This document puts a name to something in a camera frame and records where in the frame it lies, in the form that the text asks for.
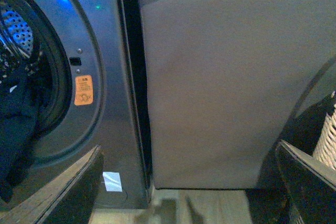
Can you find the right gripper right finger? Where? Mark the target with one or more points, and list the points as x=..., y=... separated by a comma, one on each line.
x=309, y=182

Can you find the beige leather sofa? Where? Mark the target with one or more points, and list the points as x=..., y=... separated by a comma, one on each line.
x=224, y=77

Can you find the woven rope laundry basket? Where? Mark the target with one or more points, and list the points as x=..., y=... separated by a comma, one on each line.
x=325, y=148

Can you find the orange warning sticker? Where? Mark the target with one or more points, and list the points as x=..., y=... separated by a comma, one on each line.
x=84, y=90

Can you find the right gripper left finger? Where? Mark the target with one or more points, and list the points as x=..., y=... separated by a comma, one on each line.
x=68, y=198

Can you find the grey front-load washing machine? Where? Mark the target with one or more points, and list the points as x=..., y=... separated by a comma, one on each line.
x=67, y=85

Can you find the dark navy mesh garment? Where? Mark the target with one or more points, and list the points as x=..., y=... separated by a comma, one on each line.
x=18, y=120

